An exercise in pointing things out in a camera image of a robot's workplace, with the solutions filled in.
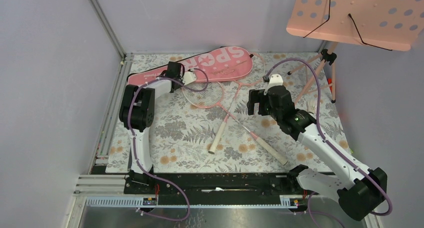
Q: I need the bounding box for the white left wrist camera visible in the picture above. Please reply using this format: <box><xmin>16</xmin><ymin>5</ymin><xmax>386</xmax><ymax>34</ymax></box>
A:
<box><xmin>182</xmin><ymin>71</ymin><xmax>197</xmax><ymax>86</ymax></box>

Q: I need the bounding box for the aluminium frame rail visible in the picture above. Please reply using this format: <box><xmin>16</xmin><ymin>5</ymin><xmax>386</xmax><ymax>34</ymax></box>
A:
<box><xmin>66</xmin><ymin>0</ymin><xmax>135</xmax><ymax>228</ymax></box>

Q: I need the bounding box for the pink music stand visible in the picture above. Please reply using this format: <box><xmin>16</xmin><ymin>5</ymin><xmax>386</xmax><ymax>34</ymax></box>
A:
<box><xmin>286</xmin><ymin>0</ymin><xmax>424</xmax><ymax>112</ymax></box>

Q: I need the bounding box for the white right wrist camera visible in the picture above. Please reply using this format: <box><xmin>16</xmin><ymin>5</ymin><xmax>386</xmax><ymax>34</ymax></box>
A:
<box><xmin>263</xmin><ymin>74</ymin><xmax>284</xmax><ymax>95</ymax></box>

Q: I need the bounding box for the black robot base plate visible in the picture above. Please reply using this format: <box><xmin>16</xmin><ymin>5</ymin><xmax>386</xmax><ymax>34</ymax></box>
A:
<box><xmin>123</xmin><ymin>171</ymin><xmax>311</xmax><ymax>206</ymax></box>

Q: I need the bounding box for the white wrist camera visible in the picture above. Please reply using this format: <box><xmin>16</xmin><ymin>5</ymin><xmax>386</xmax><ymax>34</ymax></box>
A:
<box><xmin>182</xmin><ymin>71</ymin><xmax>197</xmax><ymax>86</ymax></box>
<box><xmin>263</xmin><ymin>74</ymin><xmax>284</xmax><ymax>95</ymax></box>

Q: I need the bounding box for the white shuttlecock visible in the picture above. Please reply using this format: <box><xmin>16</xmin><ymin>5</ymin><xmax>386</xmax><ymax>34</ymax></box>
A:
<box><xmin>306</xmin><ymin>99</ymin><xmax>318</xmax><ymax>115</ymax></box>

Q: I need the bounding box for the pink racket bag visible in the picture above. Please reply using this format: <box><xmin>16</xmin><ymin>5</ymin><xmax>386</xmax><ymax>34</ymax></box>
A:
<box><xmin>127</xmin><ymin>46</ymin><xmax>254</xmax><ymax>87</ymax></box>

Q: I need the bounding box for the pink badminton racket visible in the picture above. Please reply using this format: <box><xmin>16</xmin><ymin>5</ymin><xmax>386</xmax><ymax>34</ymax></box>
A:
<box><xmin>225</xmin><ymin>52</ymin><xmax>290</xmax><ymax>166</ymax></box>
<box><xmin>182</xmin><ymin>82</ymin><xmax>230</xmax><ymax>155</ymax></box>

